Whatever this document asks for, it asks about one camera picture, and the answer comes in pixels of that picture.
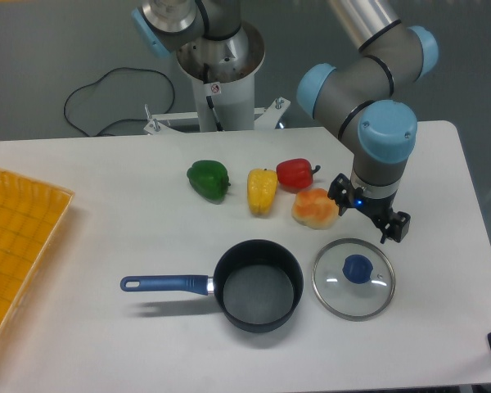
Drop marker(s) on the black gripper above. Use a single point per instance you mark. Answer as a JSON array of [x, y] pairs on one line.
[[373, 201]]

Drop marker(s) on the round golden bread roll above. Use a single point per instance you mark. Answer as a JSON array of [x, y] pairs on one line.
[[314, 209]]

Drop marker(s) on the dark saucepan blue handle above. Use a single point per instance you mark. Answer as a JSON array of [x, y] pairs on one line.
[[258, 284]]

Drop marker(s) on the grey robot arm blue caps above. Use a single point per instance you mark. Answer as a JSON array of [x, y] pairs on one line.
[[355, 105]]

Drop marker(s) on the glass lid blue knob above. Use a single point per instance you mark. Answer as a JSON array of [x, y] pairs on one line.
[[353, 279]]

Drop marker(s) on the red bell pepper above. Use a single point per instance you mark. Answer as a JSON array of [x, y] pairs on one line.
[[296, 174]]

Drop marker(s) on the yellow bell pepper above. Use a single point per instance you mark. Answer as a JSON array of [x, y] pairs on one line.
[[261, 190]]

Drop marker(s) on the green bell pepper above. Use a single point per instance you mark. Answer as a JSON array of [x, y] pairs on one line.
[[209, 178]]

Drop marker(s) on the yellow woven basket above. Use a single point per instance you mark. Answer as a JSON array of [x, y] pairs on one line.
[[30, 213]]

